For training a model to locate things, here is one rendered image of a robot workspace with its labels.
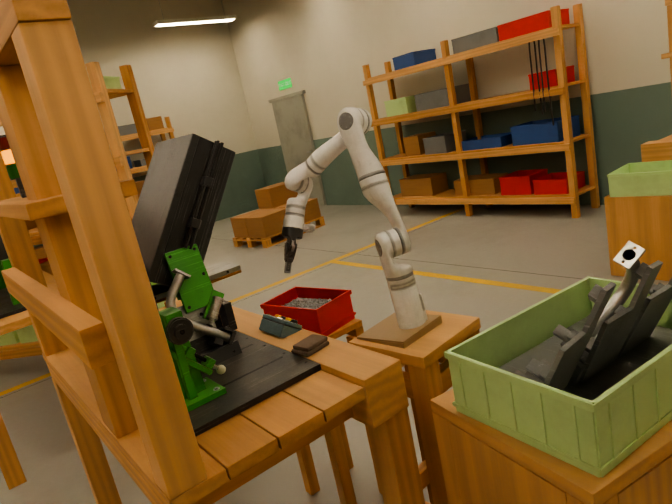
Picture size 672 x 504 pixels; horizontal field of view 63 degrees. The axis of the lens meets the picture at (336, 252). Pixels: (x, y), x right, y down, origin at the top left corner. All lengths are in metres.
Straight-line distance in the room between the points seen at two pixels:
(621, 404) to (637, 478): 0.16
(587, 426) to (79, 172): 1.09
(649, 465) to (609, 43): 5.78
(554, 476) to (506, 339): 0.43
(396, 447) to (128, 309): 0.88
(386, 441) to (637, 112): 5.55
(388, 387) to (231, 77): 11.01
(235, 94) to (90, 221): 11.17
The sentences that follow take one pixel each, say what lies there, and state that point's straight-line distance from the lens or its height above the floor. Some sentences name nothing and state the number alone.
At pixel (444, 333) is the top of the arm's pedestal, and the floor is 0.85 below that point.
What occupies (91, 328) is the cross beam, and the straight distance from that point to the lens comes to 1.26.
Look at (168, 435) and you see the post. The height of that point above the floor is 1.02.
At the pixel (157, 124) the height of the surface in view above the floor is 2.10.
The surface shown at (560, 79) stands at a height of 1.49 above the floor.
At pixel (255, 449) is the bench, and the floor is 0.88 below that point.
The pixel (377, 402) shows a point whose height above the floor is 0.82.
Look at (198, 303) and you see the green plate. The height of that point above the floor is 1.09.
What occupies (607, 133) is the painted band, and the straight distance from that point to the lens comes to 6.90.
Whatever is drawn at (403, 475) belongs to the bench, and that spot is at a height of 0.56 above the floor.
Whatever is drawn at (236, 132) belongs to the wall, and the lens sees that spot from 12.12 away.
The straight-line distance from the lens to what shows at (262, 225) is 7.87.
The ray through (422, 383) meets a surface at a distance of 1.75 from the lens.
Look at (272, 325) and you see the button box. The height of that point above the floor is 0.93.
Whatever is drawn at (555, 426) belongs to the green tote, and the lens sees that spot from 1.31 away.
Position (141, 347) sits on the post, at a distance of 1.19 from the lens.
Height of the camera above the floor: 1.59
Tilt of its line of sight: 14 degrees down
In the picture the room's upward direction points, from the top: 12 degrees counter-clockwise
